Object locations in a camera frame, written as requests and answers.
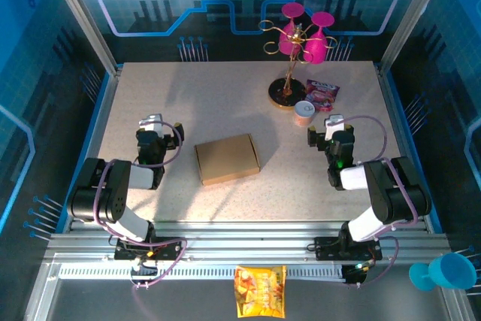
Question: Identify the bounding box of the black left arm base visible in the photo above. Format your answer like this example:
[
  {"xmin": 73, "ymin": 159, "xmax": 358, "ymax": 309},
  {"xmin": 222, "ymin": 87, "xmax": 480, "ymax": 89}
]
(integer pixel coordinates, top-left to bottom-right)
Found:
[{"xmin": 112, "ymin": 236, "xmax": 188, "ymax": 262}]

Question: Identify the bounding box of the blue plastic goblet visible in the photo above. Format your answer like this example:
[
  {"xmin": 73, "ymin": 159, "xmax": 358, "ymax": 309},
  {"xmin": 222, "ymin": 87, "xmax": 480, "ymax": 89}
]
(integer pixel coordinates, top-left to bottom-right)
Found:
[{"xmin": 408, "ymin": 252, "xmax": 477, "ymax": 292}]

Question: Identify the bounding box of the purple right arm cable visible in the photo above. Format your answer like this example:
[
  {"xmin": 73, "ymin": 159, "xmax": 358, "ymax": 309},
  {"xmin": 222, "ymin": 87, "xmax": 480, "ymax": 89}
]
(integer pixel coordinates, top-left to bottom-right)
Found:
[{"xmin": 325, "ymin": 114, "xmax": 419, "ymax": 230}]

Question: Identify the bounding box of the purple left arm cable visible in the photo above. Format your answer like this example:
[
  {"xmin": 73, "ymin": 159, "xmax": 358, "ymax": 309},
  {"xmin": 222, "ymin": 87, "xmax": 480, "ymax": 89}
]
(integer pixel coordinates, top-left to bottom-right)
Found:
[{"xmin": 92, "ymin": 120, "xmax": 184, "ymax": 240}]

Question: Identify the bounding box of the brown cardboard paper box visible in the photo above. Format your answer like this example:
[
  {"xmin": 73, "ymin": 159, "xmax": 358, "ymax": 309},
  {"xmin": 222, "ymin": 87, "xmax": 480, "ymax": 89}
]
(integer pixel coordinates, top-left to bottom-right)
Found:
[{"xmin": 194, "ymin": 133, "xmax": 262, "ymax": 186}]

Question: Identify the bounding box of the aluminium frame post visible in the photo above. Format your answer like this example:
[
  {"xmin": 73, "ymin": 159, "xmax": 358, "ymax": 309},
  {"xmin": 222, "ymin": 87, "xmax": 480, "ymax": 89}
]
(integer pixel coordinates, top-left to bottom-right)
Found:
[
  {"xmin": 378, "ymin": 0, "xmax": 454, "ymax": 71},
  {"xmin": 41, "ymin": 0, "xmax": 122, "ymax": 74}
]

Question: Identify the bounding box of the slotted white cable duct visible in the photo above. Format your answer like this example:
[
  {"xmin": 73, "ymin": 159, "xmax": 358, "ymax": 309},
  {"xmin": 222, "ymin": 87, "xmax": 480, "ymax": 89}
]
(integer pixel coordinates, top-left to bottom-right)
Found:
[{"xmin": 59, "ymin": 265, "xmax": 346, "ymax": 281}]

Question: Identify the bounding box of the aluminium frame rail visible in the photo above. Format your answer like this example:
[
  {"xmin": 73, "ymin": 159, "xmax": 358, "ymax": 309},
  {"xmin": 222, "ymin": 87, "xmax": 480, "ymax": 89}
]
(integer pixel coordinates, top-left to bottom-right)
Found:
[{"xmin": 44, "ymin": 219, "xmax": 452, "ymax": 262}]

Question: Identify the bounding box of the pink tin can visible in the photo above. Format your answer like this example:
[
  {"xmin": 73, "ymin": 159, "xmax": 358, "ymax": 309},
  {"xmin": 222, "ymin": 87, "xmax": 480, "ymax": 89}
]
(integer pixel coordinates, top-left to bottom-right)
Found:
[{"xmin": 293, "ymin": 100, "xmax": 316, "ymax": 128}]

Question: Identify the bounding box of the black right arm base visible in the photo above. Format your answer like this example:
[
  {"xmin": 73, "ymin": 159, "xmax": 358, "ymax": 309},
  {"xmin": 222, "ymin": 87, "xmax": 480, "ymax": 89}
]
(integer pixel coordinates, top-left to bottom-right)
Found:
[{"xmin": 313, "ymin": 235, "xmax": 383, "ymax": 262}]

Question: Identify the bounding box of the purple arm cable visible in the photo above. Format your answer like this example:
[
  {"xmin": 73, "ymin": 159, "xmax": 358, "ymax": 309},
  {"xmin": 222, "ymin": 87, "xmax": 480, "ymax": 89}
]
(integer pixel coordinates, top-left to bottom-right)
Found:
[
  {"xmin": 92, "ymin": 120, "xmax": 184, "ymax": 240},
  {"xmin": 325, "ymin": 114, "xmax": 419, "ymax": 230}
]

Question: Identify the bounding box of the gold wire glass rack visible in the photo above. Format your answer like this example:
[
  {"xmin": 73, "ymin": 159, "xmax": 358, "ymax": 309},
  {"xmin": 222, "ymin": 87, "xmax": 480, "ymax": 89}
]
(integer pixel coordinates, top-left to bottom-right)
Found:
[{"xmin": 258, "ymin": 19, "xmax": 339, "ymax": 112}]

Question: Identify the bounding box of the yellow chips bag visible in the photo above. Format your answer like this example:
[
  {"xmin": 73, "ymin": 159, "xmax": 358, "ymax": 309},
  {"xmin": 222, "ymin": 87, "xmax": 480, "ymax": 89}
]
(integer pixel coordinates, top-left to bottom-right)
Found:
[{"xmin": 233, "ymin": 265, "xmax": 287, "ymax": 319}]

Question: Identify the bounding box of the purple snack pouch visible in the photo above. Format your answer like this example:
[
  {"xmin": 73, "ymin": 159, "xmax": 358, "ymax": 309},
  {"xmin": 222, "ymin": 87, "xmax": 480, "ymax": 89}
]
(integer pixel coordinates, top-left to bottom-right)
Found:
[{"xmin": 304, "ymin": 79, "xmax": 341, "ymax": 113}]

